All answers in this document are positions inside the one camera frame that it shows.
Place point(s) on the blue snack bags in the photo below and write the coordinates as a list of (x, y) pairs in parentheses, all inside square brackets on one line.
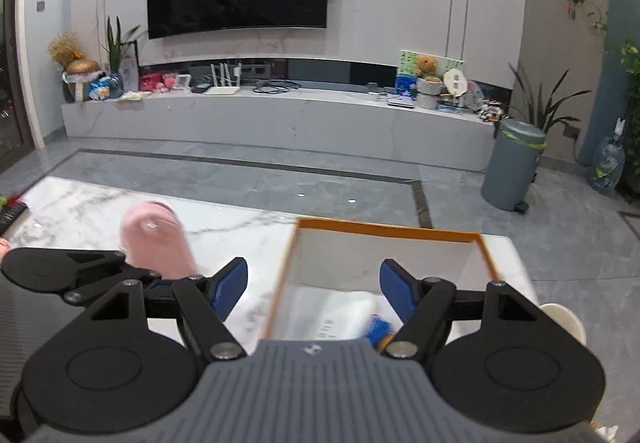
[(106, 88)]

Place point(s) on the sailor bear plush toy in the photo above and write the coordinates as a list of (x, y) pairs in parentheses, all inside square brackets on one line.
[(382, 330)]

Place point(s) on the black and white patterned cloth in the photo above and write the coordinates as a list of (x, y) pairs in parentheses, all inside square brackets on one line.
[(491, 110)]

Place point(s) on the wall socket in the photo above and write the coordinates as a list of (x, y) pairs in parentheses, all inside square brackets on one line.
[(572, 132)]

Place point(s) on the white framed picture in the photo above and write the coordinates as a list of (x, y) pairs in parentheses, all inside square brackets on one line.
[(130, 68)]

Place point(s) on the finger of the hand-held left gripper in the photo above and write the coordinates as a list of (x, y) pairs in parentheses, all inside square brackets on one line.
[(107, 269)]

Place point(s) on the golden pumpkin ornament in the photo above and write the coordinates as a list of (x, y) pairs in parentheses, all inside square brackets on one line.
[(82, 73)]

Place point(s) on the silver laptop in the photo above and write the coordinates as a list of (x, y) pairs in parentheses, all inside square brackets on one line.
[(401, 101)]

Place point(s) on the colourful feathers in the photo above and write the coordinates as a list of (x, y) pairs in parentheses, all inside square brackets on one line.
[(10, 199)]

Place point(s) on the long-leaf potted plant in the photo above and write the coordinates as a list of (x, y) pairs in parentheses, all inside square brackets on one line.
[(542, 105)]

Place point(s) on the small white photo frame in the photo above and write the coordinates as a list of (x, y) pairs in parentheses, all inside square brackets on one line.
[(182, 83)]

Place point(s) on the grey trash bin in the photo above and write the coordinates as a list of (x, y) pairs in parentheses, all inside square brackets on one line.
[(512, 165)]

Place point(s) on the orange storage box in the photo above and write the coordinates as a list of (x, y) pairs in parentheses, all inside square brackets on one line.
[(380, 233)]

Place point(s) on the green picture board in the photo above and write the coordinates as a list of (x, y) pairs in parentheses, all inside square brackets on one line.
[(452, 63)]

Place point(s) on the wall switch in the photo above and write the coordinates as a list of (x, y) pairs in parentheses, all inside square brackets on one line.
[(40, 5)]

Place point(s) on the white round stool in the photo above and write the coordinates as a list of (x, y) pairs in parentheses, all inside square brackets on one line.
[(565, 323)]

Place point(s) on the white round sign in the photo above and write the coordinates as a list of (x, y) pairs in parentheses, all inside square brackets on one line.
[(456, 83)]

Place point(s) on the large water bottle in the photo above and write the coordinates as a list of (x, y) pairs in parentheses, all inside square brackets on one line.
[(607, 160)]

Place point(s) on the glass sliding door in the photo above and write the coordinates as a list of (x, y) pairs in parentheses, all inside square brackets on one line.
[(12, 48)]

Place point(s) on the tall green plant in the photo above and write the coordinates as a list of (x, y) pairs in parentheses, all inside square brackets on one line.
[(632, 113)]

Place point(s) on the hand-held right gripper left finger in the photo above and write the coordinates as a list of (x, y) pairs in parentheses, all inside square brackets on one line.
[(230, 285)]

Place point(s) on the green leafy potted plant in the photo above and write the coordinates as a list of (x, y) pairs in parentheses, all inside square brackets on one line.
[(117, 48)]

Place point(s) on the white router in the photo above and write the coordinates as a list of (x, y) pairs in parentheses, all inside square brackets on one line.
[(224, 85)]

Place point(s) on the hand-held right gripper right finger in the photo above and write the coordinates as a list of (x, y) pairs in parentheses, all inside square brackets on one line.
[(395, 288)]

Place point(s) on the white woven basket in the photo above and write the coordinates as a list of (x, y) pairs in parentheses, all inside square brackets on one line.
[(429, 94)]

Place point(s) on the brown teddy bear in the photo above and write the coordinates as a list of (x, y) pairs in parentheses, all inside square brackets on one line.
[(428, 67)]

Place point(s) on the pink backpack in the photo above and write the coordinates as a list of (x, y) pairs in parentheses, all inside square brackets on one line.
[(155, 238)]

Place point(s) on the dried yellow flowers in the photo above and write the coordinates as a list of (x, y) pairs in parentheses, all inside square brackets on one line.
[(64, 50)]

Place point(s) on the blue flower picture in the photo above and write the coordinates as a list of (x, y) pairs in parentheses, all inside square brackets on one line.
[(406, 85)]

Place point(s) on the pink toys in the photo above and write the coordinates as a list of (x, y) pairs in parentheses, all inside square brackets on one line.
[(156, 84)]

